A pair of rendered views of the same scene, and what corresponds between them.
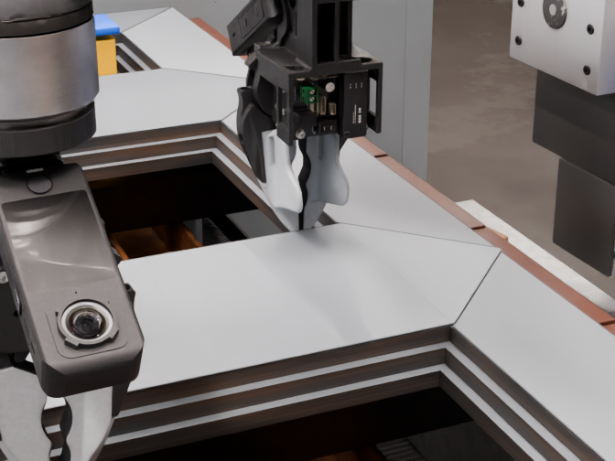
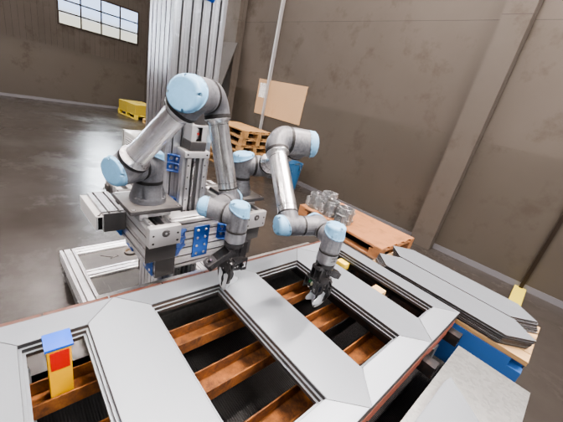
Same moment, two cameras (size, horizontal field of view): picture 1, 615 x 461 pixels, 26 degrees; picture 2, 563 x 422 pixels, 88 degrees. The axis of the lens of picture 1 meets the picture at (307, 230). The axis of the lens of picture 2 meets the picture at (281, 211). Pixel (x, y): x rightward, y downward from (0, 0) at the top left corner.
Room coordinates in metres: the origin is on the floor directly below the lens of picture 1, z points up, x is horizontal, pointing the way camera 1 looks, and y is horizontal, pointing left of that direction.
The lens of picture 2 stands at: (1.16, 0.93, 1.57)
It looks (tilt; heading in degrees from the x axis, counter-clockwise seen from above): 21 degrees down; 247
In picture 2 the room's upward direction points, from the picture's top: 13 degrees clockwise
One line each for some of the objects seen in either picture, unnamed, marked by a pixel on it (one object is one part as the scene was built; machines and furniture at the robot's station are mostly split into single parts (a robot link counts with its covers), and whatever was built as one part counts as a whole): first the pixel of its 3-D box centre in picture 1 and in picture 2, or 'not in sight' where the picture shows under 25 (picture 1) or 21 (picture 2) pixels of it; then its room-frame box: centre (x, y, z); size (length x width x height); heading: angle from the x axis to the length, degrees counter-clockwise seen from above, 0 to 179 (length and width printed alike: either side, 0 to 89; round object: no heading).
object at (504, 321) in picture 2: not in sight; (447, 288); (-0.29, 0.03, 0.82); 0.80 x 0.40 x 0.06; 113
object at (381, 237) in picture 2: not in sight; (355, 218); (-1.42, -2.33, 0.20); 1.47 x 0.98 x 0.40; 116
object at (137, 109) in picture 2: not in sight; (138, 110); (2.24, -10.32, 0.22); 1.28 x 0.92 x 0.44; 116
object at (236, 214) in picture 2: not in sight; (237, 216); (0.92, 0.00, 1.16); 0.09 x 0.08 x 0.11; 144
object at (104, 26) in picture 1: (85, 32); (57, 342); (1.40, 0.24, 0.88); 0.06 x 0.06 x 0.02; 23
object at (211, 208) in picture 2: not in sight; (215, 208); (0.99, -0.07, 1.16); 0.11 x 0.11 x 0.08; 54
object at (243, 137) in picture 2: not in sight; (238, 146); (-0.21, -5.35, 0.43); 1.24 x 0.84 x 0.87; 116
